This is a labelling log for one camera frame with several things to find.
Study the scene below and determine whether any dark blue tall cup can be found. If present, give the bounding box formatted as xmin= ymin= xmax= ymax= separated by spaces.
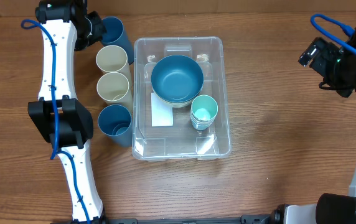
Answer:
xmin=101 ymin=17 xmax=134 ymax=65
xmin=98 ymin=105 xmax=133 ymax=147

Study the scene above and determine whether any cream tall cup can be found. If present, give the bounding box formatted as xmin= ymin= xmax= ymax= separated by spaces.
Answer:
xmin=96 ymin=72 xmax=133 ymax=113
xmin=96 ymin=45 xmax=132 ymax=85

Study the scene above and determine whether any dark blue bowl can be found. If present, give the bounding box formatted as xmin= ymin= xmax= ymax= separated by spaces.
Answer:
xmin=151 ymin=55 xmax=204 ymax=104

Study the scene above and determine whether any mint green small cup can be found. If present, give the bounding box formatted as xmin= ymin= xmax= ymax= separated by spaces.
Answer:
xmin=191 ymin=95 xmax=218 ymax=121

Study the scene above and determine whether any light blue small cup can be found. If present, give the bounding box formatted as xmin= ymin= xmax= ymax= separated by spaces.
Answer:
xmin=192 ymin=123 xmax=211 ymax=131

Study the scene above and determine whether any pink small cup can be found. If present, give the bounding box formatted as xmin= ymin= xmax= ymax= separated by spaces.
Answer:
xmin=190 ymin=113 xmax=215 ymax=125

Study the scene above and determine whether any grey small cup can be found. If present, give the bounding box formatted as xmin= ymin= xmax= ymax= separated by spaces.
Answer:
xmin=191 ymin=118 xmax=214 ymax=130

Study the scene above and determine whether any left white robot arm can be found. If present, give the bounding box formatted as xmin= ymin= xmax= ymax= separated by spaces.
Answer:
xmin=21 ymin=0 xmax=108 ymax=223

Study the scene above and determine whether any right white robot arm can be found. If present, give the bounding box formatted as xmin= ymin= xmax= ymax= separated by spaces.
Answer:
xmin=262 ymin=37 xmax=356 ymax=223

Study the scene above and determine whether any clear plastic storage container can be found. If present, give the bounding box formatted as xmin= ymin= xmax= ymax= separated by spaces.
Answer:
xmin=132 ymin=37 xmax=232 ymax=161

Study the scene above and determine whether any white paper label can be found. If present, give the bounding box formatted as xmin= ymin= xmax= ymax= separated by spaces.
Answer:
xmin=151 ymin=93 xmax=173 ymax=127

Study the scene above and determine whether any right blue cable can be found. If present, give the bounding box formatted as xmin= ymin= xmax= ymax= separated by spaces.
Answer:
xmin=309 ymin=13 xmax=356 ymax=75

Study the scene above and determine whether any blue cable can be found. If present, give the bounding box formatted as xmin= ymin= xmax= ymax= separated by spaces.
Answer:
xmin=21 ymin=19 xmax=91 ymax=224
xmin=309 ymin=13 xmax=356 ymax=75

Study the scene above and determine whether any left blue cable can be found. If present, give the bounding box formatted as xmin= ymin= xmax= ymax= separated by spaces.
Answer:
xmin=21 ymin=19 xmax=91 ymax=224

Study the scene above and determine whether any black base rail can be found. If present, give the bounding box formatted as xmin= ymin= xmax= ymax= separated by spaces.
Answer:
xmin=52 ymin=203 xmax=286 ymax=224

